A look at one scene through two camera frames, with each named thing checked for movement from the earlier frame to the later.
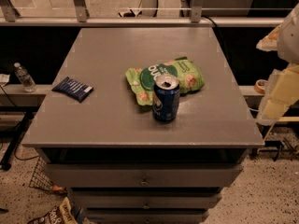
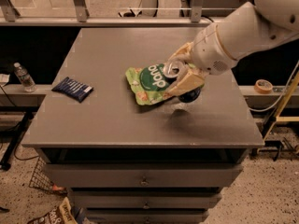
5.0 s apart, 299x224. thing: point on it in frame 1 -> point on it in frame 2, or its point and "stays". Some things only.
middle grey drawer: [146, 199] stays
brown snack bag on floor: [63, 214] stays
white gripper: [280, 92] -> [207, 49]
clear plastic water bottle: [25, 78] stays
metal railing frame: [8, 16] stays
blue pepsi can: [165, 98] -> [173, 72]
